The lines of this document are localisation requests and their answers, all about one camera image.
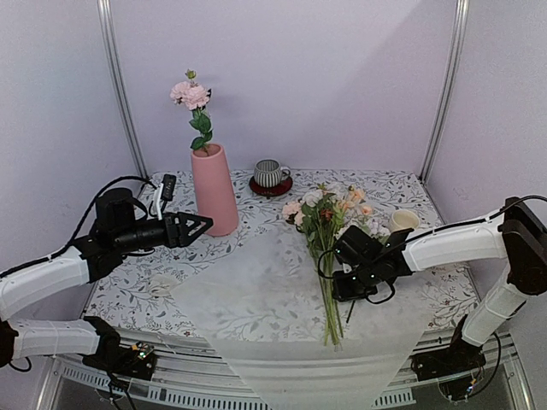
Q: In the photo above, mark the aluminium front rail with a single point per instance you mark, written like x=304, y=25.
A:
x=191, y=375

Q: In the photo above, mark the aluminium frame post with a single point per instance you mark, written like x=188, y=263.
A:
x=454, y=58
x=107, y=26

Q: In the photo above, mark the white peony flower stem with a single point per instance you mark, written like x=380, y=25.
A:
x=316, y=196

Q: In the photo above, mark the rust red rose stem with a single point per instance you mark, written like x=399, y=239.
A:
x=326, y=214

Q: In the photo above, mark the cream printed ribbon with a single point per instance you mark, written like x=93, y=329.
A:
x=161, y=285

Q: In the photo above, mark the peach rose flower stem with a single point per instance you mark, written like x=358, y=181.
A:
x=292, y=214

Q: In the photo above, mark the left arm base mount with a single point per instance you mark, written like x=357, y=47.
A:
x=137, y=361

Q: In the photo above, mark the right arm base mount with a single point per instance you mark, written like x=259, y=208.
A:
x=459, y=356

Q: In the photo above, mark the pink peony flower stem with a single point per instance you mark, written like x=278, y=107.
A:
x=195, y=97

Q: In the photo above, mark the pink tall vase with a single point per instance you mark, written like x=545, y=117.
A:
x=214, y=189

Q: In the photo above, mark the left aluminium frame post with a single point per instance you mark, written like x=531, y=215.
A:
x=107, y=26

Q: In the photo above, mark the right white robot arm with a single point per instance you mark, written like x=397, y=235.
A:
x=513, y=233

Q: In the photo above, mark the cream white mug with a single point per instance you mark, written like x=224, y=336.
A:
x=403, y=219

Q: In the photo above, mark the dark red saucer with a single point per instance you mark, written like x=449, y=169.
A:
x=278, y=190

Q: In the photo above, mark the striped grey ceramic cup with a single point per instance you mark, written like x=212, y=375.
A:
x=269, y=173

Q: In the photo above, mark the white translucent wrapping paper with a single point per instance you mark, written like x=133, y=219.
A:
x=261, y=309

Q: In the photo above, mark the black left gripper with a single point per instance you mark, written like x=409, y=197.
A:
x=178, y=233

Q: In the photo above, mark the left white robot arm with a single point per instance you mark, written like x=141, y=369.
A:
x=35, y=282

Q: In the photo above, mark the right aluminium frame post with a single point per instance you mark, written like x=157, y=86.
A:
x=454, y=58

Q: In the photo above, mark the orange blossom flower stem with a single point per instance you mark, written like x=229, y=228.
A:
x=356, y=210

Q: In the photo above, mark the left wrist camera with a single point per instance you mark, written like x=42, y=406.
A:
x=163, y=194

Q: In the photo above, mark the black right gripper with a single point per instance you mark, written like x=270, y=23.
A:
x=345, y=295

